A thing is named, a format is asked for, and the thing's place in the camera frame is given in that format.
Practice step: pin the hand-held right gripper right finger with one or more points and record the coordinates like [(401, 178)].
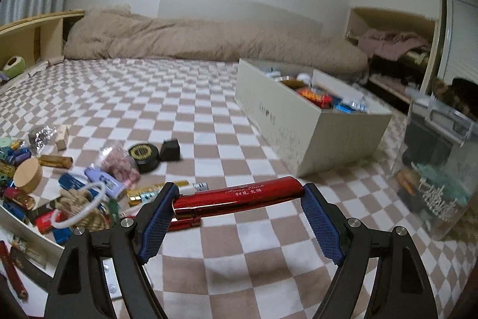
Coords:
[(322, 229)]

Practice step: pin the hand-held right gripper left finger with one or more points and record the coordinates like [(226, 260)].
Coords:
[(157, 229)]

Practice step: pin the red glossy lighter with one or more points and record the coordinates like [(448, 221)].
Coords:
[(239, 197)]

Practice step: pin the shallow white box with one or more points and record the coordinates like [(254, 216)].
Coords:
[(33, 229)]

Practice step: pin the small bowl of items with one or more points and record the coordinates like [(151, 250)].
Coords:
[(95, 185)]

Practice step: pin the flat gold bar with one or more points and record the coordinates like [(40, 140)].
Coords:
[(143, 196)]

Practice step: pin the lavender tube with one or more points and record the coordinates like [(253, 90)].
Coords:
[(104, 180)]

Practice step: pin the pink bead bag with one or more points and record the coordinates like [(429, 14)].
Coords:
[(119, 165)]

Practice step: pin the black round tin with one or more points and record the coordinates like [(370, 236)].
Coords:
[(143, 154)]

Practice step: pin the small black box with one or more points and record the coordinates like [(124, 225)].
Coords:
[(170, 151)]

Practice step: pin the blue metallic lighter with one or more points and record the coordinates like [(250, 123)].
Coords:
[(73, 182)]

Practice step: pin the tall white storage box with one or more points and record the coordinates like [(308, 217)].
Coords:
[(298, 132)]

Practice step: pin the gold brown lighter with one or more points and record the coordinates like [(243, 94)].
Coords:
[(56, 161)]

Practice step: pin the silver tiara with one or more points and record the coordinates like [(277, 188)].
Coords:
[(440, 199)]

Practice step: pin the clear acrylic case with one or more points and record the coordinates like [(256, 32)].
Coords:
[(429, 154)]

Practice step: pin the red snack packet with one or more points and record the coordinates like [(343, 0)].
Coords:
[(317, 97)]

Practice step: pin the cream wooden block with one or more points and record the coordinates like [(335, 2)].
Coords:
[(61, 137)]

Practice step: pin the checkered bed sheet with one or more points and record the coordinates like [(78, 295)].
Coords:
[(186, 98)]

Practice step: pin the round wooden box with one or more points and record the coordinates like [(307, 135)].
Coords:
[(28, 175)]

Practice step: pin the dark glitter bag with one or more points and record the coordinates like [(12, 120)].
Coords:
[(39, 137)]

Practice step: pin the red stick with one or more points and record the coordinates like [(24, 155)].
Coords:
[(13, 268)]

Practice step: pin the pile of colourful lighters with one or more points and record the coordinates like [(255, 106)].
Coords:
[(20, 154)]

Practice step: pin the dark patterned cloth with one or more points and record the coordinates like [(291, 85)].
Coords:
[(457, 93)]

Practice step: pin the beige fluffy duvet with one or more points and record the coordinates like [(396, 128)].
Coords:
[(186, 38)]

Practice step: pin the pink folded clothes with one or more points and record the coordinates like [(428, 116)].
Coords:
[(388, 42)]

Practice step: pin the white closet shelf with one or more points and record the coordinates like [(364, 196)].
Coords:
[(354, 23)]

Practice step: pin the green round plush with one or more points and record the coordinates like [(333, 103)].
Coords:
[(15, 66)]

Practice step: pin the wooden headboard shelf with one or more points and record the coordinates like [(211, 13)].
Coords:
[(48, 31)]

